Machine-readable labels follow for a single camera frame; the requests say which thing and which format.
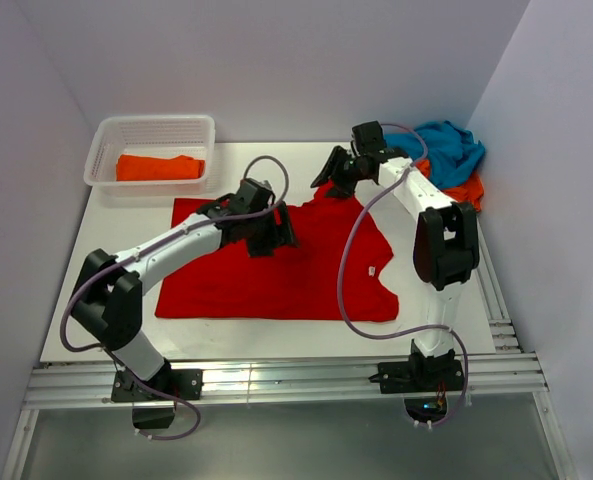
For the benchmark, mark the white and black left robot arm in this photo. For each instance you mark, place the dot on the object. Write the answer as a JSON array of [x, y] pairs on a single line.
[[106, 307]]

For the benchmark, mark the white plastic basket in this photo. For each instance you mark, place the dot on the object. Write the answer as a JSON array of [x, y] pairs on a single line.
[[160, 136]]

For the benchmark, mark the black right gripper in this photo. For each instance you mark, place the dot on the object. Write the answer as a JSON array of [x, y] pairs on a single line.
[[342, 189]]

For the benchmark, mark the red t shirt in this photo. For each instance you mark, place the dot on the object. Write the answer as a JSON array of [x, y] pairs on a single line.
[[295, 283]]

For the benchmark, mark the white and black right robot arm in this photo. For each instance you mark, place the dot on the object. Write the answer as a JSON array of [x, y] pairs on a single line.
[[446, 243]]

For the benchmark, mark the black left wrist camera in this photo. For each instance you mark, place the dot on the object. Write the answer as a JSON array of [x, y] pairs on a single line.
[[252, 196]]

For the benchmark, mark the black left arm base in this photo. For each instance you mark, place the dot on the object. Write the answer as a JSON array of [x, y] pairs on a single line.
[[154, 407]]

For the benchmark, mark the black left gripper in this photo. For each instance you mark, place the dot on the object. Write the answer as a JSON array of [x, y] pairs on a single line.
[[281, 235]]

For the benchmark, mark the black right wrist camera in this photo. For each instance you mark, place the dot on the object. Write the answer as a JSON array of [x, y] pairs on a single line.
[[368, 137]]

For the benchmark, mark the aluminium rail frame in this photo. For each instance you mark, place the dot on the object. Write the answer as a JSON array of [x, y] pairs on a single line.
[[294, 400]]

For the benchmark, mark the rolled orange t shirt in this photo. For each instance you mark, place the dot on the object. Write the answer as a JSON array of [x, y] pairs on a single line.
[[143, 168]]

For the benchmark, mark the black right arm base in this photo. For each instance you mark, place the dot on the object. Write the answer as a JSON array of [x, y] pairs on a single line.
[[432, 377]]

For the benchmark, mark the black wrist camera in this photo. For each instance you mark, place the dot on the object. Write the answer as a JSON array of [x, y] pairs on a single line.
[[252, 196], [368, 137]]

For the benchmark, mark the blue t shirt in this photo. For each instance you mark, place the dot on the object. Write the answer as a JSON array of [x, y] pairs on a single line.
[[449, 154]]

